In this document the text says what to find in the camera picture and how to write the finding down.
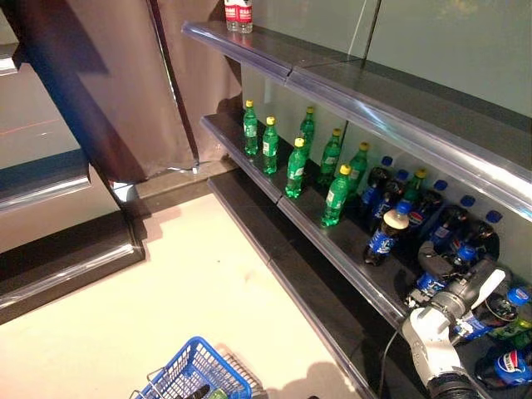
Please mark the green soda bottle lime label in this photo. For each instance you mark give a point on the green soda bottle lime label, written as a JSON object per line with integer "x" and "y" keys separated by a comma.
{"x": 218, "y": 395}

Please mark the dark side shelf board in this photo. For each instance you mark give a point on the dark side shelf board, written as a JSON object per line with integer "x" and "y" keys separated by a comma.
{"x": 41, "y": 183}

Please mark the black slotted shelf upright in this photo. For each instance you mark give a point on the black slotted shelf upright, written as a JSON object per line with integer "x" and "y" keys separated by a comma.
{"x": 373, "y": 29}

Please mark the water bottle red label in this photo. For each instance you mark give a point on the water bottle red label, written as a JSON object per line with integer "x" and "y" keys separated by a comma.
{"x": 233, "y": 14}
{"x": 247, "y": 14}

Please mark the black shelf board clear strip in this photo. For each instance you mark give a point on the black shelf board clear strip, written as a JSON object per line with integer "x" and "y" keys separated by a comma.
{"x": 226, "y": 133}
{"x": 257, "y": 45}
{"x": 353, "y": 241}
{"x": 395, "y": 91}

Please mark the dark side shelf base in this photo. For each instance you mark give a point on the dark side shelf base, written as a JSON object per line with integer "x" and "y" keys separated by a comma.
{"x": 66, "y": 257}

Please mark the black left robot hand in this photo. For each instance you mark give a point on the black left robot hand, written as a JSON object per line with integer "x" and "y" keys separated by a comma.
{"x": 199, "y": 392}

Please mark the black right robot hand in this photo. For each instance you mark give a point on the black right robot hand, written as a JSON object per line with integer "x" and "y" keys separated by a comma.
{"x": 478, "y": 278}

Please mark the brown fabric curtain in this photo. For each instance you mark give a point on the brown fabric curtain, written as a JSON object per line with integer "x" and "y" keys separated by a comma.
{"x": 137, "y": 62}

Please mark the blue plastic shopping basket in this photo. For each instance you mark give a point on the blue plastic shopping basket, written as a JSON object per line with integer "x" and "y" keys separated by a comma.
{"x": 199, "y": 341}

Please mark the dark green soda bottle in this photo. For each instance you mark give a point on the dark green soda bottle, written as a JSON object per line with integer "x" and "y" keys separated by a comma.
{"x": 515, "y": 330}

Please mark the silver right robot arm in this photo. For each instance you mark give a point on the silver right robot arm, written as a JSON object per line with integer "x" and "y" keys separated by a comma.
{"x": 432, "y": 349}

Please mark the dark brown shelf end panel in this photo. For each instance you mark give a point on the dark brown shelf end panel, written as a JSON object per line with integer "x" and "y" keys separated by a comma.
{"x": 62, "y": 83}

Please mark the thin dark metal pole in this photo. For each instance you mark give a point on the thin dark metal pole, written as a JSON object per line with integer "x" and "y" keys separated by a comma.
{"x": 172, "y": 83}

